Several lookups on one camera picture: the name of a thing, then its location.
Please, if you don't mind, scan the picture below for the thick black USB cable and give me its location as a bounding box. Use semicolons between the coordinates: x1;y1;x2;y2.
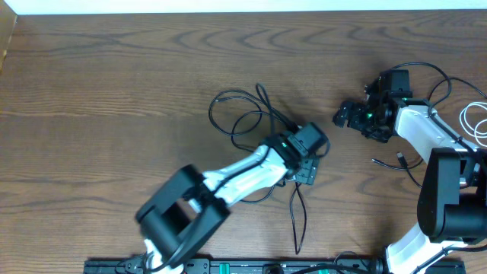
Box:
371;75;487;190

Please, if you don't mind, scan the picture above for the white USB cable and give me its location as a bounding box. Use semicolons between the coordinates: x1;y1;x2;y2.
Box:
459;100;487;148

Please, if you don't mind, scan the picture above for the thin black USB cable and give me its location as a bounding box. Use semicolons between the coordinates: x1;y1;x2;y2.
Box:
208;82;308;256

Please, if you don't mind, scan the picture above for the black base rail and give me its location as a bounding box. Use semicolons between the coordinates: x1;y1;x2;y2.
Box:
83;256;466;274

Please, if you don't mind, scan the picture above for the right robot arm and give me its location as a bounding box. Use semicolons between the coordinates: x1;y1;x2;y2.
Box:
333;68;486;273

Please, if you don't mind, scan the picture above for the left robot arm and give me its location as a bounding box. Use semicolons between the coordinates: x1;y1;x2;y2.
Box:
135;123;328;273

